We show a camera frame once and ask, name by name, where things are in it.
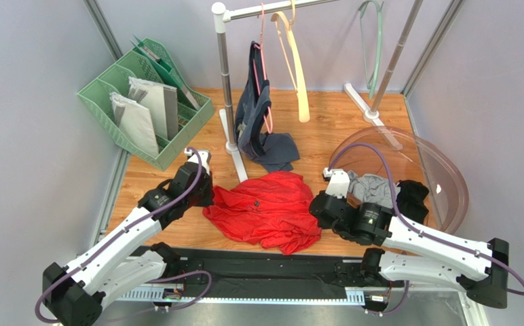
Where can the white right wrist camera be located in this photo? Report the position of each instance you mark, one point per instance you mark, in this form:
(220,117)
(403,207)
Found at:
(339,182)

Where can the white metal clothes rack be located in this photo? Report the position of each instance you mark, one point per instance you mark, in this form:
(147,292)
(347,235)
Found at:
(222,16)

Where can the grey booklet front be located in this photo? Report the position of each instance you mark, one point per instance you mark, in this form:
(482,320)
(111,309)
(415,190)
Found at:
(135,122)

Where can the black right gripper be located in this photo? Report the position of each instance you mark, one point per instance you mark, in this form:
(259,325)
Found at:
(321,210)

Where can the green clipboard in organizer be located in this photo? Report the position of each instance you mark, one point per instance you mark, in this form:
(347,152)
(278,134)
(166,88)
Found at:
(166,68)

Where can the grey booklet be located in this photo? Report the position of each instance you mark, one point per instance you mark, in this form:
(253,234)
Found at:
(135,122)
(161,101)

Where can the cream plastic hanger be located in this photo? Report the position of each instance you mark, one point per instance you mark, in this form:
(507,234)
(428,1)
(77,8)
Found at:
(284,29)

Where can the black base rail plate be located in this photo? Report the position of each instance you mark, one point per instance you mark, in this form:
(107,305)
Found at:
(251,275)

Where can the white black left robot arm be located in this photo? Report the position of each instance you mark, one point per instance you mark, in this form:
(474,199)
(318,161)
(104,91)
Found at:
(77,293)

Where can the dark blue tank top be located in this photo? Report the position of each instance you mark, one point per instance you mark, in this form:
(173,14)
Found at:
(275,151)

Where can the mint green hanger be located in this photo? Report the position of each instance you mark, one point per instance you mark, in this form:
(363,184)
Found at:
(371,41)

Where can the grey garment in basin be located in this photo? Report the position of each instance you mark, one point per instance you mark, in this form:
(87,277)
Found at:
(373,189)

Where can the black garment in basin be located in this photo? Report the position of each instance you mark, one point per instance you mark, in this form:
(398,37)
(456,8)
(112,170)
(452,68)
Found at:
(410,200)

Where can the red tank top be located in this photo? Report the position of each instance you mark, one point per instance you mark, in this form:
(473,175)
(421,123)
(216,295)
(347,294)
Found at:
(271,211)

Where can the pink wire hanger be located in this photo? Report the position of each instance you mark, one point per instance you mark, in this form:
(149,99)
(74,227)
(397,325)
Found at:
(268,119)

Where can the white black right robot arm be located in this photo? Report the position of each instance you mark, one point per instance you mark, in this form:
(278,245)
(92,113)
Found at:
(399,249)

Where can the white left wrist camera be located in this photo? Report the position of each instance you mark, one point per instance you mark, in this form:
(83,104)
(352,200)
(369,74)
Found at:
(202,156)

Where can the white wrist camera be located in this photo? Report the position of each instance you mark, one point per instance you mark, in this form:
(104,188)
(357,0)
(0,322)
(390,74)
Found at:
(202,156)
(339,182)

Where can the green plastic file organizer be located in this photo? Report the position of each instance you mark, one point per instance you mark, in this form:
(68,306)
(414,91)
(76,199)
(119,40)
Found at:
(95,97)

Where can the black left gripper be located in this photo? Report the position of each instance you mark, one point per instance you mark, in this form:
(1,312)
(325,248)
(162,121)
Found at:
(208,200)

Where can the grey booklet rear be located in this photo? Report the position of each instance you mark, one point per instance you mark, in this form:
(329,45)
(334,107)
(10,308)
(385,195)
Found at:
(161,101)

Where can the transparent brown plastic basin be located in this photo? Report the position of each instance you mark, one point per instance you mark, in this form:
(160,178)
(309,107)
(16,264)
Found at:
(398,155)

